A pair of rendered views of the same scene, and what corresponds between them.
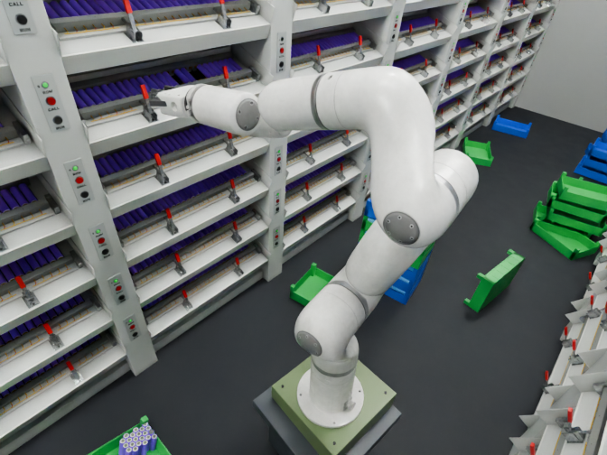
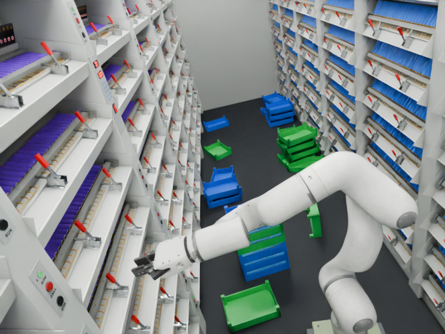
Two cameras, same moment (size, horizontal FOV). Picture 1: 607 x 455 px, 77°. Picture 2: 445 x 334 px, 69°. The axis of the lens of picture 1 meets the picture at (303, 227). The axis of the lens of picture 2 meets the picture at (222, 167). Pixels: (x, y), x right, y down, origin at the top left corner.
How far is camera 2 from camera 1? 0.62 m
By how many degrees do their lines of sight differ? 30
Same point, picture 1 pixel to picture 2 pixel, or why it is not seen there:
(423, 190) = (405, 197)
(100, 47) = (89, 272)
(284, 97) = (286, 203)
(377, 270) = (375, 251)
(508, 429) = (398, 279)
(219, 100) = (226, 236)
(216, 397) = not seen: outside the picture
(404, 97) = (359, 164)
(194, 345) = not seen: outside the picture
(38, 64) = (77, 325)
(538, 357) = not seen: hidden behind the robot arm
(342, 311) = (357, 291)
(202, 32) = (116, 205)
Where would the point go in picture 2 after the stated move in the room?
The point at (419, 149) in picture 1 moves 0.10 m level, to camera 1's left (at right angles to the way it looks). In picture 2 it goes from (384, 180) to (363, 202)
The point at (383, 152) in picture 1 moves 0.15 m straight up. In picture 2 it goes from (367, 193) to (367, 140)
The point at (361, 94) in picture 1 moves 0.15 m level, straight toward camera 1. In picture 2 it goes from (340, 175) to (401, 199)
